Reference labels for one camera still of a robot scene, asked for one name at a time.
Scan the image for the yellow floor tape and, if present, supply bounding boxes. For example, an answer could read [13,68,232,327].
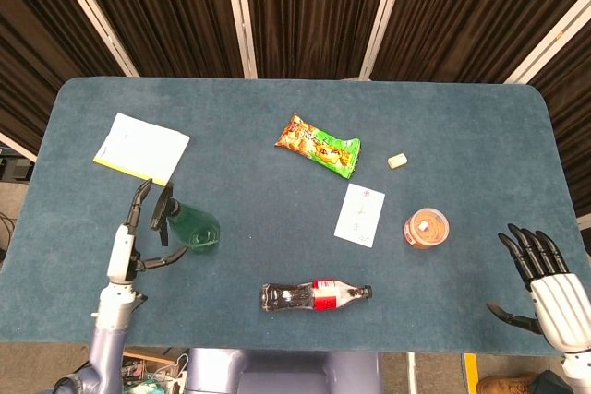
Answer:
[464,352,479,394]

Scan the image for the white and yellow notepad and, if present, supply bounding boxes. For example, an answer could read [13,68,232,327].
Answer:
[92,112,191,186]

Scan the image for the blue table cloth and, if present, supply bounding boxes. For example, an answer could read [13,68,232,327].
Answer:
[0,77,591,357]

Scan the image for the orange green snack bag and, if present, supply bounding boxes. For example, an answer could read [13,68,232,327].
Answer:
[274,113,362,181]

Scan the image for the wooden crate with clutter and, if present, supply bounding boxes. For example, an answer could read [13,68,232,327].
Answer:
[120,350,190,394]

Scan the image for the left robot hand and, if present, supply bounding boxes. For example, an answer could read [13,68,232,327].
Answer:
[106,178,189,284]

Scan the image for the green spray bottle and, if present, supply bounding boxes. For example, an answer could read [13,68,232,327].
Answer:
[150,181,222,255]

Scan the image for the cola bottle red label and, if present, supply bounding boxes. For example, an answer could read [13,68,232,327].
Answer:
[259,279,374,313]

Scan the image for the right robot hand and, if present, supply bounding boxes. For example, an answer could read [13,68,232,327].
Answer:
[487,223,591,358]

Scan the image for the white paper card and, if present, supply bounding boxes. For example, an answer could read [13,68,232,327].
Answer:
[333,183,387,248]

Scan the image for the brown shoe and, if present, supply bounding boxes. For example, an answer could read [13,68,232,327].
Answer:
[476,371,539,394]

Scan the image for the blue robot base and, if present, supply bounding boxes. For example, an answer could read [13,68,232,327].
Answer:
[184,347,385,394]

